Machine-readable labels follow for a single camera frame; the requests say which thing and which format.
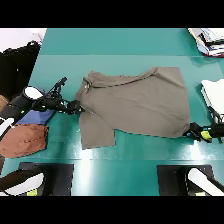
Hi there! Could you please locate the grey-brown T-shirt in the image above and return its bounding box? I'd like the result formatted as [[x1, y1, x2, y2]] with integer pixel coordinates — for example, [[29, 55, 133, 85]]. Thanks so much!
[[74, 66, 192, 151]]

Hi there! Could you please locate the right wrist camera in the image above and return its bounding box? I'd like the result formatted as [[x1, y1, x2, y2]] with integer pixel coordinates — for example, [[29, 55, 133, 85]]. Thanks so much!
[[207, 105, 224, 126]]

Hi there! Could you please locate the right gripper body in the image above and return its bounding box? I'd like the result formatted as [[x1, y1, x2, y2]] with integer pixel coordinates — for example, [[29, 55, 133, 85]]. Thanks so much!
[[183, 121, 213, 143]]

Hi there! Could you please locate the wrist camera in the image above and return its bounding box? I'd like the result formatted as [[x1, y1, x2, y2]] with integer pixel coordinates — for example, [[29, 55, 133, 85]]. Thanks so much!
[[207, 105, 224, 126], [49, 76, 69, 100]]

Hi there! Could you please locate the white garment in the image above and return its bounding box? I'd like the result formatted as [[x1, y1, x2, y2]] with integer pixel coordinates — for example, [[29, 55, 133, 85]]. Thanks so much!
[[200, 78, 224, 116]]

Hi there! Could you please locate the rust brown garment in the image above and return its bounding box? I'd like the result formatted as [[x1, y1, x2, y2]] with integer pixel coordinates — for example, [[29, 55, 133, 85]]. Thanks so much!
[[0, 123, 50, 160]]

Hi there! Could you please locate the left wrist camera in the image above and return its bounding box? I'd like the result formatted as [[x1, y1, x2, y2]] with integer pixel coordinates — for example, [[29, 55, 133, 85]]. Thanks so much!
[[49, 76, 69, 100]]

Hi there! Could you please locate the blue garment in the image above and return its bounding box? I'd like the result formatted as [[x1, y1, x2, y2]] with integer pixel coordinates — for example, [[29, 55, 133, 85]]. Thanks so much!
[[15, 87, 56, 127]]

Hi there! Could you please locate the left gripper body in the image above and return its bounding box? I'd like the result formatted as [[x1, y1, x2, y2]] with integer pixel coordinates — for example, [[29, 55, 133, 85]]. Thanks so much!
[[64, 99, 84, 116]]

